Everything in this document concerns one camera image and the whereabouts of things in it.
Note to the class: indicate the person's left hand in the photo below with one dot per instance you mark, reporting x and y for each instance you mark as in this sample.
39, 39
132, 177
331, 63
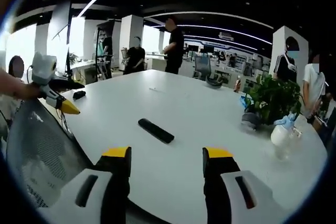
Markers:
19, 89

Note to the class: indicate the grey mesh office chair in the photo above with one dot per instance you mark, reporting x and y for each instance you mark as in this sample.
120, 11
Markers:
39, 155

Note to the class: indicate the white spray bottle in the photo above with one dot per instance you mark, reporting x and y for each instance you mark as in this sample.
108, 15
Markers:
279, 134

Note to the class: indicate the small black case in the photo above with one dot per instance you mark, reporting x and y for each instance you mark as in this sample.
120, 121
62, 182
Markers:
79, 94

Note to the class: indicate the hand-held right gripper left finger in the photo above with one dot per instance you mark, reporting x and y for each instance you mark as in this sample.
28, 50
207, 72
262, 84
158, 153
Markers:
115, 179

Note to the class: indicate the blue cloth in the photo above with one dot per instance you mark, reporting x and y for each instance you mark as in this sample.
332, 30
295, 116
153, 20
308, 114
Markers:
287, 118

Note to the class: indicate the green potted plant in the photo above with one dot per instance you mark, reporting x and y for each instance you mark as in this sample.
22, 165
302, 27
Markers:
270, 100

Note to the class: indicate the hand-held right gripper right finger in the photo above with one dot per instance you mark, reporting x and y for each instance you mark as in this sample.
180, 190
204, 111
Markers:
223, 182

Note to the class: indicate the black round device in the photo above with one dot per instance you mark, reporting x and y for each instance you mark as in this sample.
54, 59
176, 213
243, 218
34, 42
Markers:
214, 81

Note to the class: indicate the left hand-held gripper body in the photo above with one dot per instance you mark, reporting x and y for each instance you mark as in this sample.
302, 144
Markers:
44, 69

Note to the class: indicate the clear plastic cup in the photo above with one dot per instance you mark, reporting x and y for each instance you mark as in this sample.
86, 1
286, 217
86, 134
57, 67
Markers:
295, 134

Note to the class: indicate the black remote control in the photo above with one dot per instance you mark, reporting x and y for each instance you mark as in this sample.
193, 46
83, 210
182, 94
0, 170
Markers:
156, 130

